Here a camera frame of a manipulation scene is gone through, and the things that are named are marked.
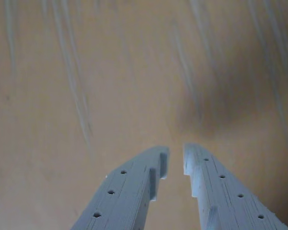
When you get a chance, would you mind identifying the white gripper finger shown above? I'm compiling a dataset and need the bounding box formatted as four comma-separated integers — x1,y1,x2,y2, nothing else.
183,142,288,230
69,145,170,230

